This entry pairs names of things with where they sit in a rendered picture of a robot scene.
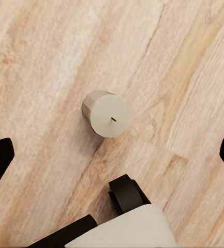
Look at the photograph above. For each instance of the pillar candle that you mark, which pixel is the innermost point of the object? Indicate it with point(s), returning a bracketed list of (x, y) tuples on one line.
[(107, 114)]

